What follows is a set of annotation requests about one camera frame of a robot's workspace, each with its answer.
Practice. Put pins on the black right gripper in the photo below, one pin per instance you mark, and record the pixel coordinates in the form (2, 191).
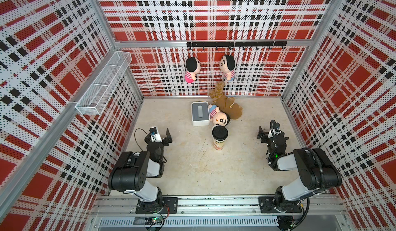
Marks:
(265, 135)

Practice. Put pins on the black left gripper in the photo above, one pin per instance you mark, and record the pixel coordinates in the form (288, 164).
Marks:
(165, 140)

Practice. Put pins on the pink hanging plush doll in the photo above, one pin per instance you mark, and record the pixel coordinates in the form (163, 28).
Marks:
(193, 67)

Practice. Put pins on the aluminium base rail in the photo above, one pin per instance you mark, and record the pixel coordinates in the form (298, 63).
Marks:
(217, 212)

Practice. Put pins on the paper milk tea cup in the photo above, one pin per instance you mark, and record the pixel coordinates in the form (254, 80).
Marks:
(219, 144)

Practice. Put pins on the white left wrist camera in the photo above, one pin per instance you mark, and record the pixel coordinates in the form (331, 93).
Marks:
(154, 135)

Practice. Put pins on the brown plush teddy bear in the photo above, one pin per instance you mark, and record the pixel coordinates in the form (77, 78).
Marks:
(225, 104)

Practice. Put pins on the green circuit board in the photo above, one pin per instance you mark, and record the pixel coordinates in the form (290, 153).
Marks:
(153, 221)

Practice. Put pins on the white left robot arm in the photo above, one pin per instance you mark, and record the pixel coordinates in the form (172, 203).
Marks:
(131, 171)

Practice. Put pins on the plush doll lying on table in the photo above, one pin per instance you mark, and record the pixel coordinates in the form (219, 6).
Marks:
(217, 117)

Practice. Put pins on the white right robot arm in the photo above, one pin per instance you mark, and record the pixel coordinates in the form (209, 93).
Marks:
(316, 173)

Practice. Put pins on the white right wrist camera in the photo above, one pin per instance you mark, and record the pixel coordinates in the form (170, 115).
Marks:
(274, 129)

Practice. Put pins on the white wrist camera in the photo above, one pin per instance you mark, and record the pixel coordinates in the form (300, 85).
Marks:
(274, 129)
(154, 135)

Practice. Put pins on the black wall hook rail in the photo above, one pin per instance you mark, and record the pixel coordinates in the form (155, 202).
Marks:
(269, 44)

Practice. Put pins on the black plastic cup lid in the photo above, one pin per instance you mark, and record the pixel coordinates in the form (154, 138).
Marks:
(219, 133)

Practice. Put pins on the blue striped hanging plush doll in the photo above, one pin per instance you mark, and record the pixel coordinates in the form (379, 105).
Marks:
(227, 66)

